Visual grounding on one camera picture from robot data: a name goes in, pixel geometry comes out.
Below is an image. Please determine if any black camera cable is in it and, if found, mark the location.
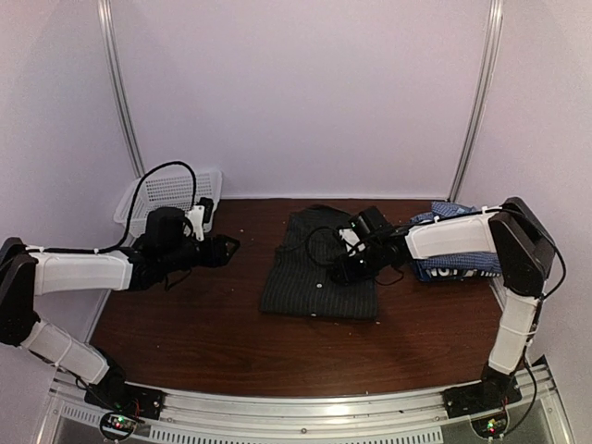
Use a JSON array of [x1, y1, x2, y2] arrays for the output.
[[305, 226, 360, 267], [92, 160, 198, 255]]

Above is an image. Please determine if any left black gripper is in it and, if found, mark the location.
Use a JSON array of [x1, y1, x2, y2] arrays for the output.
[[161, 233, 240, 273]]

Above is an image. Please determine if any left circuit board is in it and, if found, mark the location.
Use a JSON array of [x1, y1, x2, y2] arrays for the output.
[[99, 413, 138, 441]]

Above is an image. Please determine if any front aluminium rail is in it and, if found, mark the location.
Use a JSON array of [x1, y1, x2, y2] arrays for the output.
[[45, 363, 561, 444]]

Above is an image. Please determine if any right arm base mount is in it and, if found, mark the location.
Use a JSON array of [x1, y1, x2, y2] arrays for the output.
[[442, 378, 523, 419]]

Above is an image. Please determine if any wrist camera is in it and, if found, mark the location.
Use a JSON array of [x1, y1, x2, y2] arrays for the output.
[[338, 206, 392, 252], [143, 197, 215, 251]]

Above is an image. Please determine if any circuit board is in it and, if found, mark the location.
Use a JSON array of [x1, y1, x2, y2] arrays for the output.
[[471, 415, 509, 440], [99, 413, 138, 441]]

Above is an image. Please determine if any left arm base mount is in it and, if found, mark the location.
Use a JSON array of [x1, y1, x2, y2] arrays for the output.
[[84, 384, 165, 420]]

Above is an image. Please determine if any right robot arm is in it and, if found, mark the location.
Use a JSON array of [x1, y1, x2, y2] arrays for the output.
[[327, 197, 558, 409]]

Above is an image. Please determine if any left black camera cable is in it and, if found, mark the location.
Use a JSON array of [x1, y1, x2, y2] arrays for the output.
[[92, 160, 198, 255]]

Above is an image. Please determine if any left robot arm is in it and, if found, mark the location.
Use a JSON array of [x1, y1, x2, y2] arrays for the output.
[[1, 235, 241, 411]]

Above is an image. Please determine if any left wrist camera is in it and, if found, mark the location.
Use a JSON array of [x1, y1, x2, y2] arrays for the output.
[[143, 197, 215, 251]]

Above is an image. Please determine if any right aluminium frame post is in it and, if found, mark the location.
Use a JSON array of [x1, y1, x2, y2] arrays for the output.
[[448, 0, 503, 202]]

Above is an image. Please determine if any right circuit board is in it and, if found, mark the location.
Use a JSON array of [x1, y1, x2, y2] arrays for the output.
[[471, 415, 509, 440]]

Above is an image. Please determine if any navy shirt white print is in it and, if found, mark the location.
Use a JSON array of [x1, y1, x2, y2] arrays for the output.
[[411, 264, 501, 282]]

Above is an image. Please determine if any dark pinstriped long sleeve shirt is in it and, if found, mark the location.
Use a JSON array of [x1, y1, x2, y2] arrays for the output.
[[259, 204, 378, 321]]

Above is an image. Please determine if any blue checkered shirt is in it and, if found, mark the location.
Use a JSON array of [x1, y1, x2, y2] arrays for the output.
[[409, 200, 503, 278]]

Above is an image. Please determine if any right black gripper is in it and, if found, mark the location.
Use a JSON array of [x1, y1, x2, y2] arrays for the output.
[[330, 241, 386, 285]]

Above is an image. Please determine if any left aluminium frame post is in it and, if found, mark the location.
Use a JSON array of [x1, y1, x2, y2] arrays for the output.
[[97, 0, 145, 178]]

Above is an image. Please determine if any aluminium frame post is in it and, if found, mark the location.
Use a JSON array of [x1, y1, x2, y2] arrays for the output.
[[448, 0, 503, 202], [97, 0, 145, 178]]

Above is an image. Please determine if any right black camera cable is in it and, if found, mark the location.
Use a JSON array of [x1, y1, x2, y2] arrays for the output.
[[305, 226, 360, 267]]

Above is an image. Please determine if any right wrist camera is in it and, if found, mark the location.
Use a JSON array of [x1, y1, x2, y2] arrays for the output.
[[338, 206, 392, 252]]

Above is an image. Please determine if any white perforated plastic basket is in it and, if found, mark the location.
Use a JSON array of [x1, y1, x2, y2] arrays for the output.
[[129, 166, 223, 238]]

